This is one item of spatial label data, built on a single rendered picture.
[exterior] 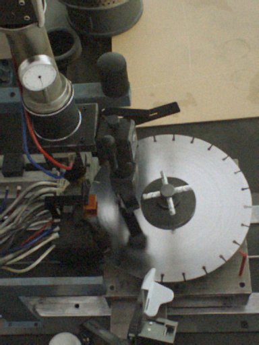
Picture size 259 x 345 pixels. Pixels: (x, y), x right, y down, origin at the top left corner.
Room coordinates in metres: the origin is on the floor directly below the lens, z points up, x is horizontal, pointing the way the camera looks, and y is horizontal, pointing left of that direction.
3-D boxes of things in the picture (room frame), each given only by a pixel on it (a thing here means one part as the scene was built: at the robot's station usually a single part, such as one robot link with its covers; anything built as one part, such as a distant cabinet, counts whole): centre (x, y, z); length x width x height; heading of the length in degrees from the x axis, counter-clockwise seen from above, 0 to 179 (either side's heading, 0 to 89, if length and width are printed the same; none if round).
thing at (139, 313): (0.28, 0.02, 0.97); 0.09 x 0.02 x 0.05; 157
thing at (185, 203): (0.49, -0.07, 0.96); 0.11 x 0.11 x 0.03
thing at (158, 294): (0.31, -0.01, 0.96); 0.09 x 0.06 x 0.03; 157
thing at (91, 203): (0.53, 0.12, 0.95); 0.10 x 0.03 x 0.07; 80
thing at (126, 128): (0.48, 0.01, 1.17); 0.06 x 0.05 x 0.20; 71
